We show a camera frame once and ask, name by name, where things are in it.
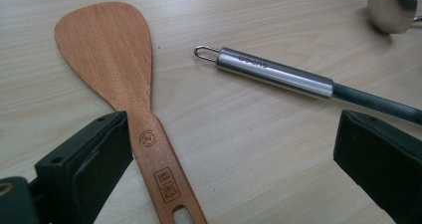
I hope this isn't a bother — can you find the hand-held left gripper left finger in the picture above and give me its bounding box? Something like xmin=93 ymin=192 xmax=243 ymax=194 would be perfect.
xmin=34 ymin=110 xmax=134 ymax=224

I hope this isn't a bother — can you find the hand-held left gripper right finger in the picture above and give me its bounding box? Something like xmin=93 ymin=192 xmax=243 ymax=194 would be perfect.
xmin=332 ymin=110 xmax=422 ymax=224

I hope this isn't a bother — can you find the steel-handled black turner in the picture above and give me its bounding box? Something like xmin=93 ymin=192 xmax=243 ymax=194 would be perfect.
xmin=193 ymin=45 xmax=422 ymax=126

